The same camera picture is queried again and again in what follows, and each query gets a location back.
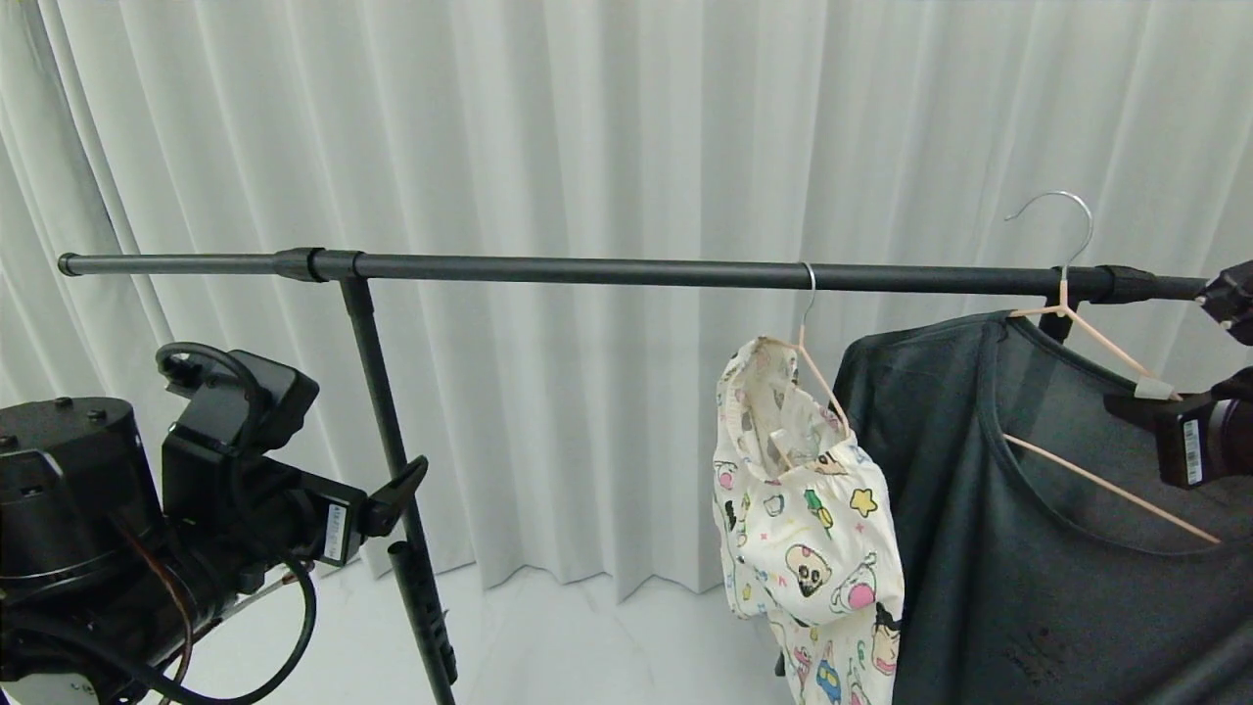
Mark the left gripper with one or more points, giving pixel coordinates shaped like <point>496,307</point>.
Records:
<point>274,529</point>

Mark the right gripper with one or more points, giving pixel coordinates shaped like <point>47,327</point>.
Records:
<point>1224,436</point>

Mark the pink clothes hanger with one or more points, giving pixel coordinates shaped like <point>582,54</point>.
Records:
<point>1106,348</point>
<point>817,377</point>

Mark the dark teal garment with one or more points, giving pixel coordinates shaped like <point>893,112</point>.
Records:
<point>979,568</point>

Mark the cream printed shorts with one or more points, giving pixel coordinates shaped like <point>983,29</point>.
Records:
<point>803,548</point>

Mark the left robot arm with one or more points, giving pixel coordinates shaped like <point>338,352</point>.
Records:
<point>69,490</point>

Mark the black clothes rack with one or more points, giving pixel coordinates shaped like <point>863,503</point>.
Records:
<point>587,268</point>

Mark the white curtain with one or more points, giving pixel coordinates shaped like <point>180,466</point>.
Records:
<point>587,127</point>

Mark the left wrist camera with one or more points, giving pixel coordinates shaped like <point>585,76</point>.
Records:
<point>245,411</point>

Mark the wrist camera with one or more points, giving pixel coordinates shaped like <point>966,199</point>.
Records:
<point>1233,299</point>
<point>245,411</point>

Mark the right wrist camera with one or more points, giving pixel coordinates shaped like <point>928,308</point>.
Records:
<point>1233,299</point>

